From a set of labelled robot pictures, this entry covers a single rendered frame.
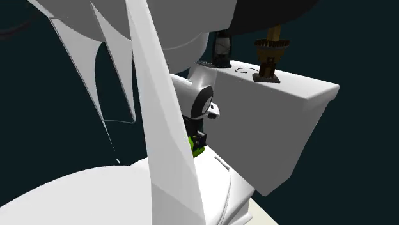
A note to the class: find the black lantern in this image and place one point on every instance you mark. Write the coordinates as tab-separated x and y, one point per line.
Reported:
222	53

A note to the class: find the brown tower figure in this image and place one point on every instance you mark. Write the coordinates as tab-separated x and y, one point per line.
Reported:
270	53

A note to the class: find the green round object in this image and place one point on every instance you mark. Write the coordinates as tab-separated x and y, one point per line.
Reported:
198	151

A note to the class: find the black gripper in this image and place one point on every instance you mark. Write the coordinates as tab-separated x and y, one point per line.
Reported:
194	126

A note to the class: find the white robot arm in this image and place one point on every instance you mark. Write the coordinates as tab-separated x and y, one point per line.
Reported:
187	25

